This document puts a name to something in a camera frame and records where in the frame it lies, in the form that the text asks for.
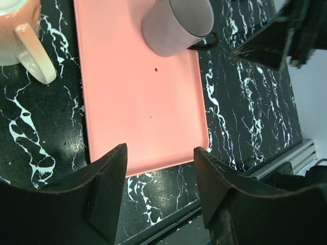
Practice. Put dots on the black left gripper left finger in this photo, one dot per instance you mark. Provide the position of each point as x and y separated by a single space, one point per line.
81 208

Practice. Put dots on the pink plastic tray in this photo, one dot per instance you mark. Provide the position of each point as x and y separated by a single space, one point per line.
151 103

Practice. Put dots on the pink ceramic mug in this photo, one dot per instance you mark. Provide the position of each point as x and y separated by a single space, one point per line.
20 44

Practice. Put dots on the purple translucent cup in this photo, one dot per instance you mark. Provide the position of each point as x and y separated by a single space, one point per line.
170 27

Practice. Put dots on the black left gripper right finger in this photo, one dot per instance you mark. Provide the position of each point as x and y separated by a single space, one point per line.
238 209

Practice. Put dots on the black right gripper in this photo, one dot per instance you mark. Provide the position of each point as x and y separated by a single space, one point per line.
295 31

